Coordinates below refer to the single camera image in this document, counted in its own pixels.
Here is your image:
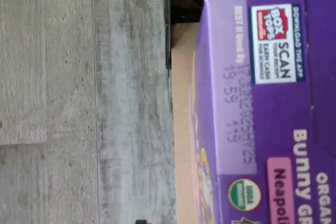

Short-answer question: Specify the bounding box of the purple box with pink patch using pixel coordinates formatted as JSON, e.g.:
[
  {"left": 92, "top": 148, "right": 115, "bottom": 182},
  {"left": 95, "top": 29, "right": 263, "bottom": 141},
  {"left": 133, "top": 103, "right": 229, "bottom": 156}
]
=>
[{"left": 192, "top": 0, "right": 336, "bottom": 224}]

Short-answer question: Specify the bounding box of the wooden shelf board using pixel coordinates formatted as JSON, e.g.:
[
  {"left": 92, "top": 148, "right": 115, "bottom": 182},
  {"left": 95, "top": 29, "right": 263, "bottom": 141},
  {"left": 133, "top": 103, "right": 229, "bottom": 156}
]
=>
[{"left": 170, "top": 22, "right": 224, "bottom": 224}]

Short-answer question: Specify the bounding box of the black metal shelf frame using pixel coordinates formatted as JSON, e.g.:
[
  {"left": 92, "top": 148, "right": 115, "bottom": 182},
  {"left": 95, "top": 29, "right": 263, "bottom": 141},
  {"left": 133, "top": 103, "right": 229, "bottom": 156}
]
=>
[{"left": 162, "top": 0, "right": 174, "bottom": 70}]

